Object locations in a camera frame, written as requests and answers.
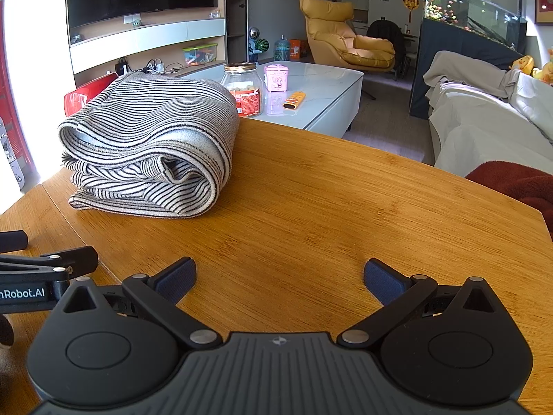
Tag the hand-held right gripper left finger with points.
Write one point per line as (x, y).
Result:
(177, 281)

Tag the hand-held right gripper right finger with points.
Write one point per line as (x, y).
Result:
(384, 283)

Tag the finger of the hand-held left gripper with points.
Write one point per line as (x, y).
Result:
(77, 259)
(13, 241)

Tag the striped long-sleeve shirt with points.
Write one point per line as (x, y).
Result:
(151, 147)

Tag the white printed panel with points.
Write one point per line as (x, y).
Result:
(11, 155)

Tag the red stool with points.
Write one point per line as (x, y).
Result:
(84, 95)

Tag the grey sofa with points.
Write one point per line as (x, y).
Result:
(484, 138)

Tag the glass jar with red label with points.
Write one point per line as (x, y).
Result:
(244, 90)

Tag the white coffee table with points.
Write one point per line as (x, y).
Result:
(319, 90)

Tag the small orange bottle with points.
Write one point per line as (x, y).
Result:
(295, 100)

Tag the grey blanket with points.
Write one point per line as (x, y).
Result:
(466, 73)

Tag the pink box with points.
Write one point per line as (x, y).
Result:
(276, 78)

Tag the clear plastic storage box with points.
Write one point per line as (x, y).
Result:
(199, 54)

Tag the white television cabinet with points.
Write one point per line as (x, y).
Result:
(151, 34)

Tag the fish tank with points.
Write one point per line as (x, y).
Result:
(458, 52)

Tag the black chair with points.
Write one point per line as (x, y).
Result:
(386, 36)

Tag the yellow armchair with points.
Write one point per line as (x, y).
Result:
(337, 39)

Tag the orange box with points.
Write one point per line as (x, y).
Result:
(298, 49)

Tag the watermelon pattern ball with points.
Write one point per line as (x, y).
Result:
(262, 46)

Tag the blue water bottle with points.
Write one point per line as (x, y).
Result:
(282, 48)

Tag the silver ball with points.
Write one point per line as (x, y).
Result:
(254, 33)

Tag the yellow plush toy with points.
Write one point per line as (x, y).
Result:
(525, 64)

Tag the brown plush toy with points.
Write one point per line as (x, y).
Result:
(545, 67)

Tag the red hanging ornament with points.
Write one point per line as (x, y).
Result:
(411, 2)

